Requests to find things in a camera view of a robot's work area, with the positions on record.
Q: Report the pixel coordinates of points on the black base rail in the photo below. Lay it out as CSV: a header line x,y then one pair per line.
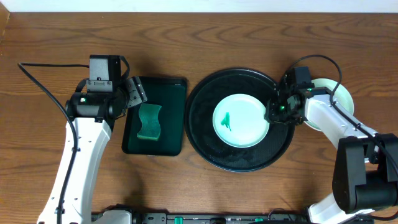
x,y
126,214

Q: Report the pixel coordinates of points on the round black tray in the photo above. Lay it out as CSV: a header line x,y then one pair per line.
x,y
200,131

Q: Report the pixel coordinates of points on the mint green plate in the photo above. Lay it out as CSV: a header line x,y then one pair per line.
x,y
238,120
342,95

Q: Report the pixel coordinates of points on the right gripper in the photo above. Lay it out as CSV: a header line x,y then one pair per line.
x,y
272,114

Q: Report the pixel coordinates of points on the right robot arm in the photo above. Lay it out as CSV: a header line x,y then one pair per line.
x,y
365,173

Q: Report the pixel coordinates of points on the green scrub sponge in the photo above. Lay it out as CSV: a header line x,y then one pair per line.
x,y
150,125

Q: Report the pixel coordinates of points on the black rectangular tray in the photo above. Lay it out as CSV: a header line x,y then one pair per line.
x,y
170,94

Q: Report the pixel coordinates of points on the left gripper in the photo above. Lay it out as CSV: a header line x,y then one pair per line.
x,y
134,92

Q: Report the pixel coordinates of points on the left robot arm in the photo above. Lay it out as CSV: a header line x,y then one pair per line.
x,y
71,198

